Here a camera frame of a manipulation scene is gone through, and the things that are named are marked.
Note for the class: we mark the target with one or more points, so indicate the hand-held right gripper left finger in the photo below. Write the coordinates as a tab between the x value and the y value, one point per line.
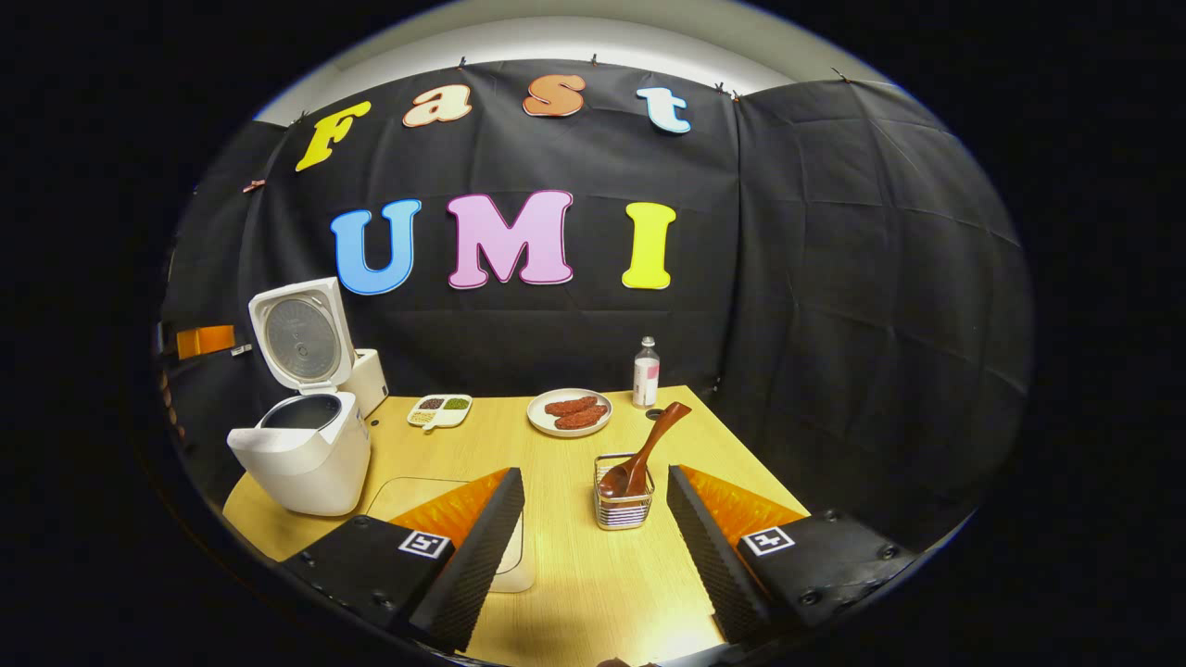
477	556

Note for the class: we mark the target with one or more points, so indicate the white tray of rice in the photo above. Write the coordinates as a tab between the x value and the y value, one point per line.
514	567

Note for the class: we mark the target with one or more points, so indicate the white rice cooker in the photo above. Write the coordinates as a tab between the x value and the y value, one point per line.
306	463

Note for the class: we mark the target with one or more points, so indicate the brown wooden spoon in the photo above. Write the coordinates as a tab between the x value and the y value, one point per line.
649	445

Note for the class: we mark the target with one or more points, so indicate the white toaster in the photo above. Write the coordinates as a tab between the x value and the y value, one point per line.
372	380

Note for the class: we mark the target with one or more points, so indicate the clear bottle with pink label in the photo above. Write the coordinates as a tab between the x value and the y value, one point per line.
646	375

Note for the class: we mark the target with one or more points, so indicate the white round plate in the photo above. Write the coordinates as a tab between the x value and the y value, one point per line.
542	421

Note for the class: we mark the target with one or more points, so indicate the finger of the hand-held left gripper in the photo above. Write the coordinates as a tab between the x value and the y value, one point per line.
206	341

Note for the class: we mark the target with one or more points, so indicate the white divided grain dish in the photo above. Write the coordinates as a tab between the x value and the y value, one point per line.
440	409

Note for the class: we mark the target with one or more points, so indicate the red sausage piece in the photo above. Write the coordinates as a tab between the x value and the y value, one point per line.
570	406
582	418

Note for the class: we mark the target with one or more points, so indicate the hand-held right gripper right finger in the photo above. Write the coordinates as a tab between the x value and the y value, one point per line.
709	556

